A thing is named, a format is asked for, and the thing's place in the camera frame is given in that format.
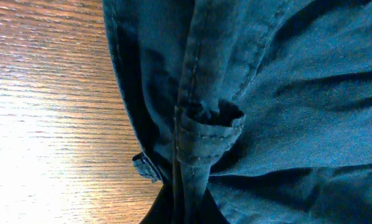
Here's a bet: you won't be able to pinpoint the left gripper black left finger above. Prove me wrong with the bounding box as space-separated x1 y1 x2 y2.
140 184 174 224

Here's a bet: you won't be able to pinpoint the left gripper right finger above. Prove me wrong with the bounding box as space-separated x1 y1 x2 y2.
198 189 230 224

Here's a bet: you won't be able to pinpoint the navy blue shorts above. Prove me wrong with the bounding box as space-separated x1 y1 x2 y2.
103 0 372 224

